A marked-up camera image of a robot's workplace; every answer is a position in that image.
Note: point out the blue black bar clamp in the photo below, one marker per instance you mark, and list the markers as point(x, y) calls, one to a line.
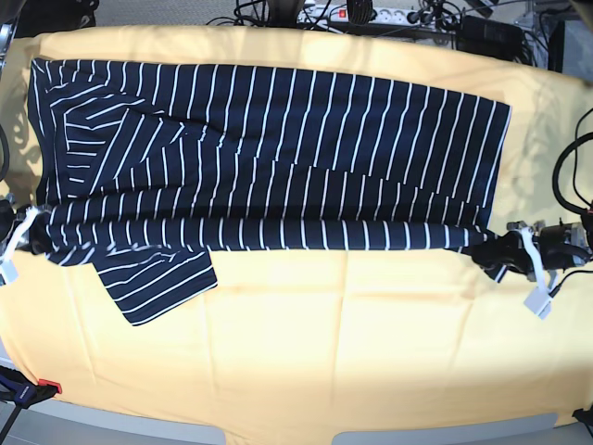
point(23, 393)

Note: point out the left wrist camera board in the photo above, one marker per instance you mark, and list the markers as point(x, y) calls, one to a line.
point(539, 302)

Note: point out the black power adapter brick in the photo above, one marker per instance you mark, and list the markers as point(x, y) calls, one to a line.
point(488, 37)

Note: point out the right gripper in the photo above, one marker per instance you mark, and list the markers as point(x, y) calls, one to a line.
point(39, 240)

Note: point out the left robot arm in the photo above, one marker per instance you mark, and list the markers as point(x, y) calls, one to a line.
point(583, 211)

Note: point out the white power strip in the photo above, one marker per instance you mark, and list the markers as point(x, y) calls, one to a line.
point(380, 16)

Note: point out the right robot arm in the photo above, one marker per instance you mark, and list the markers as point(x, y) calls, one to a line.
point(22, 160)

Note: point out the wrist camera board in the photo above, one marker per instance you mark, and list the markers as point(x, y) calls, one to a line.
point(8, 273)
point(539, 302)

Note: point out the yellow table cloth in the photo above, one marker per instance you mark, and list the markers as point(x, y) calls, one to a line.
point(298, 347)

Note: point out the black clamp right corner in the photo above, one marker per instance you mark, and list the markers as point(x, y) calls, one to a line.
point(584, 416)

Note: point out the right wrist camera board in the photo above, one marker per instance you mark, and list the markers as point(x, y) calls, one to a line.
point(8, 273)

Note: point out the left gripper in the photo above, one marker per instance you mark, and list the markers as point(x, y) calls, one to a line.
point(561, 247)

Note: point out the navy white striped T-shirt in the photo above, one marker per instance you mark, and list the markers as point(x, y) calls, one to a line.
point(149, 168)

